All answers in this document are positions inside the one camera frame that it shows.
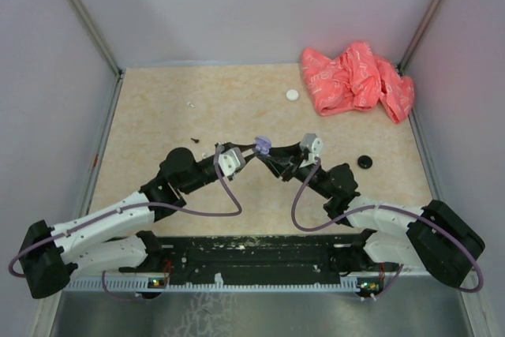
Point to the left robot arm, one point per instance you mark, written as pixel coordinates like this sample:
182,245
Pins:
50,257

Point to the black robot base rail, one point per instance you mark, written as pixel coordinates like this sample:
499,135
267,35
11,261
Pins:
259,260

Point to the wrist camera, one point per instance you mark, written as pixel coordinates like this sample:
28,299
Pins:
311,146
231,161

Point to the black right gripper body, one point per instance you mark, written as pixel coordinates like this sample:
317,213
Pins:
292,169

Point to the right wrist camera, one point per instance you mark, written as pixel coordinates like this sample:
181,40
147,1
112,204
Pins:
311,146

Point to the pink plastic bag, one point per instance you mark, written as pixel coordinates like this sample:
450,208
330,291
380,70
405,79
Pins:
357,79

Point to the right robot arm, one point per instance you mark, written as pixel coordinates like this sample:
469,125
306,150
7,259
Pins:
432,237

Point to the black round charging case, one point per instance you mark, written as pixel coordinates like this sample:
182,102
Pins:
365,162

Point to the white round charging case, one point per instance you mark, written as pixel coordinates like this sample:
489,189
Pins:
292,95

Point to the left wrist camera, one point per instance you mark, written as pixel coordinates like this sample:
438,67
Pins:
231,161

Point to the purple charging case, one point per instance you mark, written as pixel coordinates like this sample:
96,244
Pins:
263,145

